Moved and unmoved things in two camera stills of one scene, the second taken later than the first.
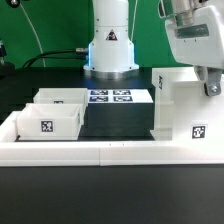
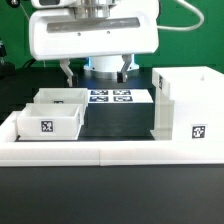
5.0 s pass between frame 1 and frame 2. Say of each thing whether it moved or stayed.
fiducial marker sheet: stayed
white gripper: moved
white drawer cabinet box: stayed
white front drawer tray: stayed
